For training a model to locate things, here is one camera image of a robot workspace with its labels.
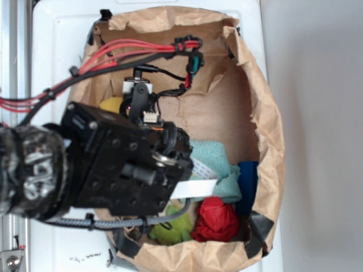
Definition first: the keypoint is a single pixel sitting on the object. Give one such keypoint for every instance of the red crumpled cloth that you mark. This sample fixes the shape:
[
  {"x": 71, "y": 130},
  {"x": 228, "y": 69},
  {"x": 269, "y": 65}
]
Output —
[{"x": 217, "y": 221}]

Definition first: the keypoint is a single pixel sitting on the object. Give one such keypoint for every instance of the green frog plush toy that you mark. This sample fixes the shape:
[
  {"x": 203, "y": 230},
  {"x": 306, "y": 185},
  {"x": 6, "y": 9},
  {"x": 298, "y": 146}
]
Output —
[{"x": 172, "y": 232}]

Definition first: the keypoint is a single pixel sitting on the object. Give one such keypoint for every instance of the light blue towel cloth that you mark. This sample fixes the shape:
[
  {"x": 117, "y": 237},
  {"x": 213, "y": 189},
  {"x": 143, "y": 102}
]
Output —
[{"x": 212, "y": 154}]

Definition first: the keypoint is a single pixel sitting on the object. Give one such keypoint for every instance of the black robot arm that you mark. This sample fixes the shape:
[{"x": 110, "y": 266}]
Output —
[{"x": 35, "y": 169}]

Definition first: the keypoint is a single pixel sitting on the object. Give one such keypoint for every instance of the dark blue block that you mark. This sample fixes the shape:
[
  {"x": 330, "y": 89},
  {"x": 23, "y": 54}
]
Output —
[{"x": 247, "y": 181}]

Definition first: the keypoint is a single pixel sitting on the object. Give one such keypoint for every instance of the yellow sponge green scrub side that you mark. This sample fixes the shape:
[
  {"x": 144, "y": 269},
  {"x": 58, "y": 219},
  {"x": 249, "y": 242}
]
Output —
[{"x": 112, "y": 104}]

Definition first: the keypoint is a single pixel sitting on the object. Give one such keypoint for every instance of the brown paper bag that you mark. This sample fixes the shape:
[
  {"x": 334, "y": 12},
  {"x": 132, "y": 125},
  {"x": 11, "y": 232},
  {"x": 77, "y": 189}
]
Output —
[{"x": 230, "y": 102}]

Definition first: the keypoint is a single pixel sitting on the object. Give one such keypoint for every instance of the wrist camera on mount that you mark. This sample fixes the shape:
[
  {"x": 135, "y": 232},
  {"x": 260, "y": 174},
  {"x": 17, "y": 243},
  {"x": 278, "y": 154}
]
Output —
[{"x": 139, "y": 102}]

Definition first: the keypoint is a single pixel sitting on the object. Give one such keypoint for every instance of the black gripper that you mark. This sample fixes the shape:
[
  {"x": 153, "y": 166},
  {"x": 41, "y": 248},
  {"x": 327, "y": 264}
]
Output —
[{"x": 119, "y": 166}]

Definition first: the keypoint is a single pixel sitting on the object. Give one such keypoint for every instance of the aluminium frame rail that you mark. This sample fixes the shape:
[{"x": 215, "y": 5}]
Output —
[{"x": 16, "y": 33}]

